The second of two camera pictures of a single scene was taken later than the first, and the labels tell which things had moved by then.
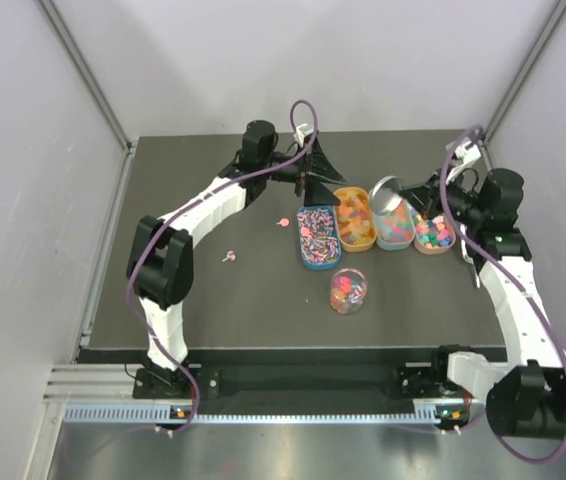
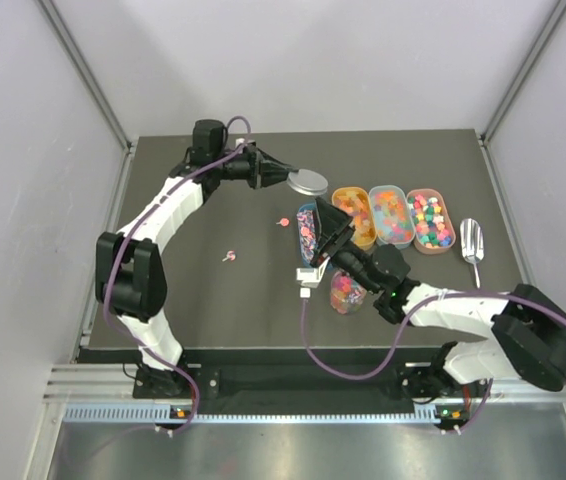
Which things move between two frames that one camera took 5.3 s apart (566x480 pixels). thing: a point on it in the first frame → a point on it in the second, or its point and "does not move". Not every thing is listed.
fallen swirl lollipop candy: (231, 255) does not move
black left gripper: (304, 174) → (256, 168)
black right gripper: (422, 196) → (331, 221)
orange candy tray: (355, 219) does not move
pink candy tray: (434, 236) does not move
